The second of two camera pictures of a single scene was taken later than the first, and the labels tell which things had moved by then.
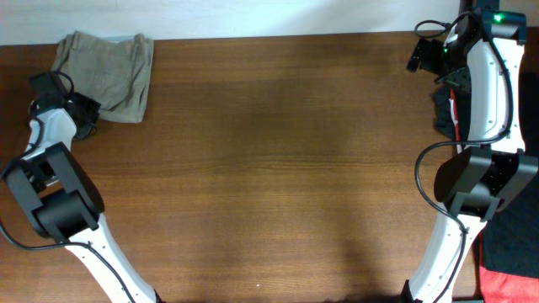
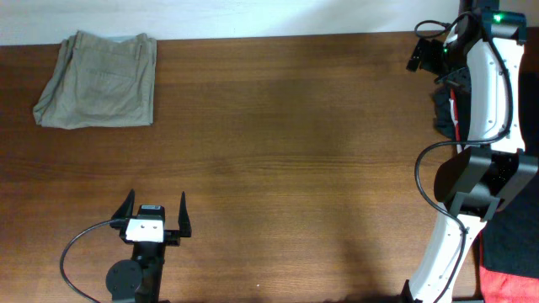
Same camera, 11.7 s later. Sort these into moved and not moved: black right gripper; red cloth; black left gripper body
Moved: black left gripper body
Not moved: red cloth; black right gripper
